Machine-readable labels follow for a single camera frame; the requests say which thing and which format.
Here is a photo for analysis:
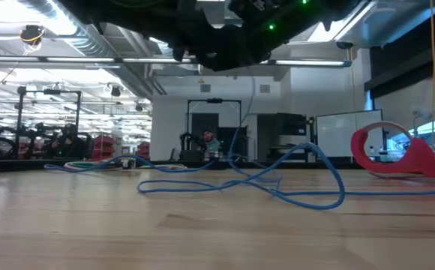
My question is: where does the black box cabinet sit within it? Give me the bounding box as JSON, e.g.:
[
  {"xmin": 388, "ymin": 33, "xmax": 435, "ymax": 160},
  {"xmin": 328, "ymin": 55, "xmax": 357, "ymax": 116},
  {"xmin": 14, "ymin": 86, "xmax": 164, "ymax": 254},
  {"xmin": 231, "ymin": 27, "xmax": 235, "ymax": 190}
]
[{"xmin": 276, "ymin": 112, "xmax": 308, "ymax": 137}]

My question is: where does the person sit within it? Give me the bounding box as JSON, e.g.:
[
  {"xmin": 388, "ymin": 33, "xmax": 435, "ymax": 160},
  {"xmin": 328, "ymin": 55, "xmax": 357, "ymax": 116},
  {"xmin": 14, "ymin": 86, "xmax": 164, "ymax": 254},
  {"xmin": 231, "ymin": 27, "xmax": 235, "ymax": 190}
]
[{"xmin": 201, "ymin": 129, "xmax": 221, "ymax": 161}]

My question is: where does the long ceiling light bar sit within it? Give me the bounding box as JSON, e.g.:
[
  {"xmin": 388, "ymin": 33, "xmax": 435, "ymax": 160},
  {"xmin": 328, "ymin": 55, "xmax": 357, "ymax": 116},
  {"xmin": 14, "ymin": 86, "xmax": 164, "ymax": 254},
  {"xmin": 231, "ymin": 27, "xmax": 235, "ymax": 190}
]
[{"xmin": 0, "ymin": 55, "xmax": 353, "ymax": 69}]

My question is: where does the black low bench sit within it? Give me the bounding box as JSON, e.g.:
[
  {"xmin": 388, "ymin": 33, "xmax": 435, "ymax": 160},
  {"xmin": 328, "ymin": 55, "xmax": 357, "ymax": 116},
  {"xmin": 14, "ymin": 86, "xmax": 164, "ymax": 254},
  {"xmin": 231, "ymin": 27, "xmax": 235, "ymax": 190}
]
[{"xmin": 268, "ymin": 144, "xmax": 318, "ymax": 163}]

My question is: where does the red storage shelf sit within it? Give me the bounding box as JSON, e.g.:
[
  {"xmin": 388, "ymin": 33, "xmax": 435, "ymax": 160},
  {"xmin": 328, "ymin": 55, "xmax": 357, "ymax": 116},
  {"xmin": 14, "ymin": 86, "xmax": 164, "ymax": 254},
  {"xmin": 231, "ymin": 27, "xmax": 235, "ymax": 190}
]
[
  {"xmin": 88, "ymin": 133, "xmax": 118, "ymax": 161},
  {"xmin": 136, "ymin": 141, "xmax": 152, "ymax": 161}
]

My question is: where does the whiteboard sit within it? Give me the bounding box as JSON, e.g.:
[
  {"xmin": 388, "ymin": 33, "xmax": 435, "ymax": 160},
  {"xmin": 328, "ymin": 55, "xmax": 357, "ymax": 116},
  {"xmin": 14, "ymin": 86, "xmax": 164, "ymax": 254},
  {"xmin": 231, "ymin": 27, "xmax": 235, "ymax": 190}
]
[{"xmin": 315, "ymin": 109, "xmax": 384, "ymax": 159}]

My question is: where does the white printed tape roll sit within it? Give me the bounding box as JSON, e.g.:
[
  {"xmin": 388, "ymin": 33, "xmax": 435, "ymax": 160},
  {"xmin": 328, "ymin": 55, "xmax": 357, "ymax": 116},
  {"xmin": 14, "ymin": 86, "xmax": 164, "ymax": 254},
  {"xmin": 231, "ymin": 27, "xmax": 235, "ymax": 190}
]
[{"xmin": 363, "ymin": 120, "xmax": 416, "ymax": 142}]

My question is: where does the red tape dispenser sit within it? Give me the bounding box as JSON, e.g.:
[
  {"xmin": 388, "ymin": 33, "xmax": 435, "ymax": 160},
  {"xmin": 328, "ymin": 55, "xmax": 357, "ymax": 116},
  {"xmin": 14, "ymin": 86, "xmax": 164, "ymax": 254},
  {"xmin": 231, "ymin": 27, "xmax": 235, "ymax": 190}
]
[{"xmin": 350, "ymin": 120, "xmax": 435, "ymax": 178}]

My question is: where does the silver air duct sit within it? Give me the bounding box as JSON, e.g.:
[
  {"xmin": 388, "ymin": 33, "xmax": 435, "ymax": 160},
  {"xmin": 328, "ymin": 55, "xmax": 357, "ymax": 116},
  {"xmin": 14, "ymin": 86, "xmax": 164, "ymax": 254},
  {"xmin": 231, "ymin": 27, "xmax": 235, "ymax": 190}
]
[{"xmin": 16, "ymin": 0, "xmax": 155, "ymax": 99}]

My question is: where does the black ceiling cable reel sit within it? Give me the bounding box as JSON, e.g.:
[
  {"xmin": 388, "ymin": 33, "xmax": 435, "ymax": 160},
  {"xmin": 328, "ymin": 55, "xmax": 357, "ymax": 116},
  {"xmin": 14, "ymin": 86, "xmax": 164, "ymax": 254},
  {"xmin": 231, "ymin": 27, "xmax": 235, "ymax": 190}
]
[{"xmin": 19, "ymin": 24, "xmax": 47, "ymax": 48}]

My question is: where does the green thin wire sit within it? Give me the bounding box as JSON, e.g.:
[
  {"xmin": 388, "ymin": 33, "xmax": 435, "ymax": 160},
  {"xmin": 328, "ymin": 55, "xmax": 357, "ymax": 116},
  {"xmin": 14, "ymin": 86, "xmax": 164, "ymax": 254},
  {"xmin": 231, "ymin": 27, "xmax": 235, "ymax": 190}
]
[{"xmin": 73, "ymin": 162, "xmax": 108, "ymax": 169}]

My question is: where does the white thin wire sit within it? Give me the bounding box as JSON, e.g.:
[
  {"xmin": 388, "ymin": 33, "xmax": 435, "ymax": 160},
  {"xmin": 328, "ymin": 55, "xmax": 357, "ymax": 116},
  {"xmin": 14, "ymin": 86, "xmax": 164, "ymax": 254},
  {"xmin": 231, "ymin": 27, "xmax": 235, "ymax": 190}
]
[{"xmin": 63, "ymin": 157, "xmax": 187, "ymax": 170}]

